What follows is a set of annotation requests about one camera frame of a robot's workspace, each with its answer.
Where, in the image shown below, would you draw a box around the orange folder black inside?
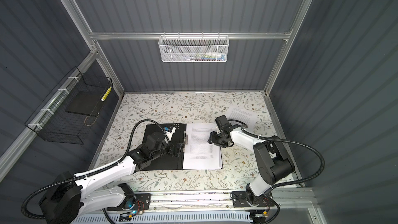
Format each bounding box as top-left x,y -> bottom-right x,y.
141,123 -> 223,171

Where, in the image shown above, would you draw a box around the white printed sheet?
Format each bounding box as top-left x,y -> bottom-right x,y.
225,106 -> 259,128
182,123 -> 222,170

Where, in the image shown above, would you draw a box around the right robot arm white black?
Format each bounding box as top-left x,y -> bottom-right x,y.
208,115 -> 295,206

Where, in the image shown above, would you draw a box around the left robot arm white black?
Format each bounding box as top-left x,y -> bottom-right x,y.
39,129 -> 184,224

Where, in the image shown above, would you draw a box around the white vented panel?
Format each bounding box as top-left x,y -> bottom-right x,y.
73,211 -> 254,224

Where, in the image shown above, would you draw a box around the yellow marker in basket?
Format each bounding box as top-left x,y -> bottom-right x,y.
101,86 -> 113,102

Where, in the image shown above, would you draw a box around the black pad in basket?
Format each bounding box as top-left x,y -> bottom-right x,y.
65,91 -> 105,117

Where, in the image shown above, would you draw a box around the markers in white basket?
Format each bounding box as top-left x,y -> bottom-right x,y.
184,52 -> 227,62

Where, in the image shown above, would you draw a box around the black corrugated cable left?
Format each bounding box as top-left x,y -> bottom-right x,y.
21,119 -> 170,220

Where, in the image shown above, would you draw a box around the black corrugated cable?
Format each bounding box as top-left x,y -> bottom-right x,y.
228,119 -> 325,189
21,119 -> 170,220

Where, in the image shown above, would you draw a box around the black wire basket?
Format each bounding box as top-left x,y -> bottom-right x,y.
25,69 -> 113,145

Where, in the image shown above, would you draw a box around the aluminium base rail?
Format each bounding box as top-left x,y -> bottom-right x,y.
66,188 -> 318,214

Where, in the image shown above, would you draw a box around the white wire mesh basket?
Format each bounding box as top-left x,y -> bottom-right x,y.
158,38 -> 230,63

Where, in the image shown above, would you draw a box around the black corrugated cable right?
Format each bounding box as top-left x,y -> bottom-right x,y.
228,119 -> 325,189

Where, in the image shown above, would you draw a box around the aluminium frame crossbar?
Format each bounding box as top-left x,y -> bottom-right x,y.
89,32 -> 291,40

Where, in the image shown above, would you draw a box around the aluminium frame post right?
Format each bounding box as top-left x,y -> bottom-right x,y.
264,0 -> 313,95

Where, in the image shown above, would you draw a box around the aluminium frame post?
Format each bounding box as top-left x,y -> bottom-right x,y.
60,0 -> 125,97
264,0 -> 313,95

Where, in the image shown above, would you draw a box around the aluminium frame post left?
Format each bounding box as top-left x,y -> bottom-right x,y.
60,0 -> 125,97

